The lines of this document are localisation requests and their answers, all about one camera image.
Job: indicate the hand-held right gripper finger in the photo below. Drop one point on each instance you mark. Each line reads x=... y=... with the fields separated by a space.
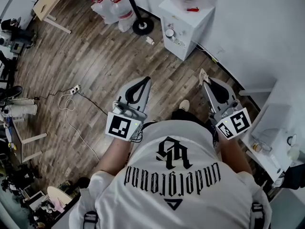
x=228 y=92
x=210 y=99

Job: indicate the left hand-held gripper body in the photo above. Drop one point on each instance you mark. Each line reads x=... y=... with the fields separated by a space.
x=119 y=126

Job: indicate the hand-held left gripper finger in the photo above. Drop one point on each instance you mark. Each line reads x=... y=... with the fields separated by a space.
x=123 y=93
x=146 y=96

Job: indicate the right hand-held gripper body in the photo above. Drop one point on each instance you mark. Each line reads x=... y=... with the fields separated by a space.
x=239 y=121

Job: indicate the person's left forearm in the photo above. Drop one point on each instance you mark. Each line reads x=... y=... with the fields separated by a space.
x=114 y=154

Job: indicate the person's right forearm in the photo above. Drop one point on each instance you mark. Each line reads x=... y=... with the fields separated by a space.
x=234 y=154

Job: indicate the black trousers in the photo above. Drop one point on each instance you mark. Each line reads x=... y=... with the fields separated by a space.
x=190 y=117

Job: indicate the white shoe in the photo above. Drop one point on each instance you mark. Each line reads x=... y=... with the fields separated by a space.
x=184 y=104

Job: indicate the small glass jar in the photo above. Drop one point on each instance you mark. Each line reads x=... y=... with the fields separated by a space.
x=257 y=147

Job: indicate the white box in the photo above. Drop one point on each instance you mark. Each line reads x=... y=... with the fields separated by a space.
x=274 y=125

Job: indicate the white power strip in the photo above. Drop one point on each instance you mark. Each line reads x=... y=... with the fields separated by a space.
x=75 y=89

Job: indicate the small white floor object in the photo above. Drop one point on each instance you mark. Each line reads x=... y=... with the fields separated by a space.
x=150 y=40

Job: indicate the small clear bottle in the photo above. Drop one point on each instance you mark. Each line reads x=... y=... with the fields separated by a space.
x=293 y=151

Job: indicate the black coat stand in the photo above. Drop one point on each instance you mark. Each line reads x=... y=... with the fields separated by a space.
x=143 y=25

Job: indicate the white water dispenser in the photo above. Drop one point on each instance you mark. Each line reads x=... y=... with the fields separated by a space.
x=183 y=25

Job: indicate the white printed t-shirt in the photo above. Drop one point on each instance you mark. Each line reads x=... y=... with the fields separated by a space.
x=171 y=187

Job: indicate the water bottles pack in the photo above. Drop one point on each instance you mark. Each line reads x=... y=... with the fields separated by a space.
x=104 y=11

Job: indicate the white leg desk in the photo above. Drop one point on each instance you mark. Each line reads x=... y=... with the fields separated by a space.
x=31 y=137

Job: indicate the round beige stool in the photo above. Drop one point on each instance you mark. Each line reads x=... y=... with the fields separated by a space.
x=59 y=195

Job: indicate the white backpack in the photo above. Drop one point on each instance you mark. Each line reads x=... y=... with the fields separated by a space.
x=4 y=38

